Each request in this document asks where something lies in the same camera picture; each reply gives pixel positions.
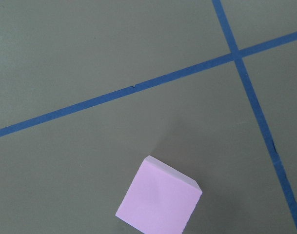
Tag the pink foam block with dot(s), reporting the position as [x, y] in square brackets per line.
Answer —
[160, 199]

